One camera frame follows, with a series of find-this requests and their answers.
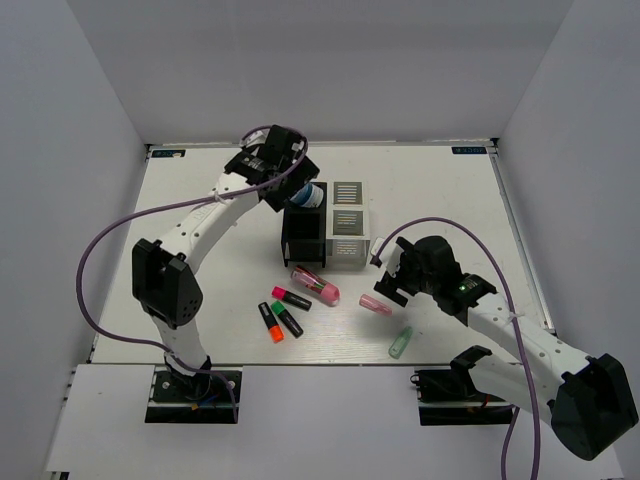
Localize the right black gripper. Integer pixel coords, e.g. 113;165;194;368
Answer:
375;236;439;306

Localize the blue glue jar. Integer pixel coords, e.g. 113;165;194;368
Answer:
290;183;325;209

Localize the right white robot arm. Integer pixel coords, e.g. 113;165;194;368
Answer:
371;236;639;460

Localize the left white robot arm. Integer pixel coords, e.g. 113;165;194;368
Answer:
132;125;319;399

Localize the pink transparent tube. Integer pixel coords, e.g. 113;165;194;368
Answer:
359;294;393;317

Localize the pink tube with pins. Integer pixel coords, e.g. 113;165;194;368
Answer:
291;266;340;306

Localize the green transparent tube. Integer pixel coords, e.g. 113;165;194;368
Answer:
388;326;413;360

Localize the white mesh organizer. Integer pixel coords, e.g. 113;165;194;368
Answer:
326;180;371;270

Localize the black mesh organizer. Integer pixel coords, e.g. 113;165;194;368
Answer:
281;182;327;268

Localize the left blue corner label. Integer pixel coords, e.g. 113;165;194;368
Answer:
151;149;186;158

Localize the blue corner label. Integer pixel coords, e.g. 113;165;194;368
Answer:
451;146;487;155
151;149;186;158

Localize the green capped black highlighter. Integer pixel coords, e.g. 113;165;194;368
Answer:
271;301;304;338

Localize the pink capped black highlighter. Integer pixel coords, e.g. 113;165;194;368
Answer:
271;286;312;311

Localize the right blue corner label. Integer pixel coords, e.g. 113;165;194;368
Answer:
451;146;487;155

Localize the orange capped black highlighter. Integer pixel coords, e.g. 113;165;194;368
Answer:
258;302;284;343

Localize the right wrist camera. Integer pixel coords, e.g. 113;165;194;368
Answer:
369;237;403;277

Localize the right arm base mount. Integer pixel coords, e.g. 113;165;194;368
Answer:
410;346;514;427

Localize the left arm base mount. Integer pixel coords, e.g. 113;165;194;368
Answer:
144;368;243;425

